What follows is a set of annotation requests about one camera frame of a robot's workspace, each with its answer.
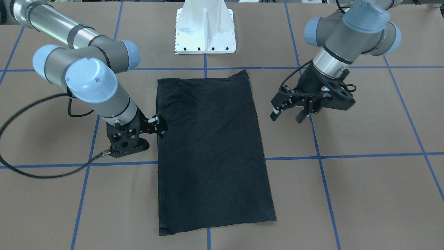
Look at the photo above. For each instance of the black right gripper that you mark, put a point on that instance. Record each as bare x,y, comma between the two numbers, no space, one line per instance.
143,119

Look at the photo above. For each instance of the black graphic t-shirt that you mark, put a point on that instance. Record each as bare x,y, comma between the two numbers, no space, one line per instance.
210,163

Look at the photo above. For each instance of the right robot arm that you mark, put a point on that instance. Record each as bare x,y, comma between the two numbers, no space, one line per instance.
85,67

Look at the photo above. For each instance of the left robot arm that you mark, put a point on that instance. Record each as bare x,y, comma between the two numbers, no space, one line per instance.
361,27

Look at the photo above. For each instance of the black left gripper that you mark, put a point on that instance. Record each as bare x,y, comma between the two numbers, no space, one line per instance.
308,80

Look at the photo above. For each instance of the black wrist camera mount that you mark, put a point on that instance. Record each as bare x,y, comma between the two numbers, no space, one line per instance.
125,139

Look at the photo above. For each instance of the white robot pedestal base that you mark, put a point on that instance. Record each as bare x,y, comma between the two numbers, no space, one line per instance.
205,27

